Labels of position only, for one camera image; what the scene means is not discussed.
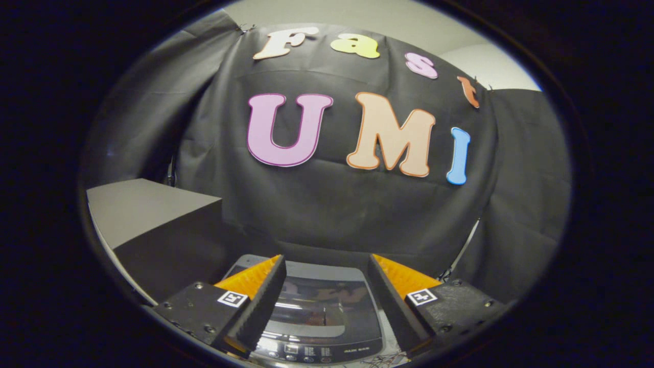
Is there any black and white cabinet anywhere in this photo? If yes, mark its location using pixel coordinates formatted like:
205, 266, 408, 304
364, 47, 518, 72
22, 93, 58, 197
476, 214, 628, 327
86, 178, 279, 307

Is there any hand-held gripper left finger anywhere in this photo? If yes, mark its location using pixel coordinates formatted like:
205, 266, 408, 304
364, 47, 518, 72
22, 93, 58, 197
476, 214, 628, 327
152, 254, 287, 358

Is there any black backdrop cloth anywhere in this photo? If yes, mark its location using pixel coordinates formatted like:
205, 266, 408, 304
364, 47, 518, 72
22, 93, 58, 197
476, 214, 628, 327
82, 10, 572, 302

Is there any tangle of floor cables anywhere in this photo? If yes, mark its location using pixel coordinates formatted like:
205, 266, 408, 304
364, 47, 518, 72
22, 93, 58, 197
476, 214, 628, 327
358, 352, 409, 368

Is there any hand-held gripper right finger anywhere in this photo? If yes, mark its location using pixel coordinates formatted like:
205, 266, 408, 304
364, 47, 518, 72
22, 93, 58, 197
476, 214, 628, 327
367, 253, 509, 357

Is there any grey washing machine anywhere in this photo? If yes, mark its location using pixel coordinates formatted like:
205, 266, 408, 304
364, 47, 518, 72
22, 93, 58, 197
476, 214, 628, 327
223, 254, 409, 368

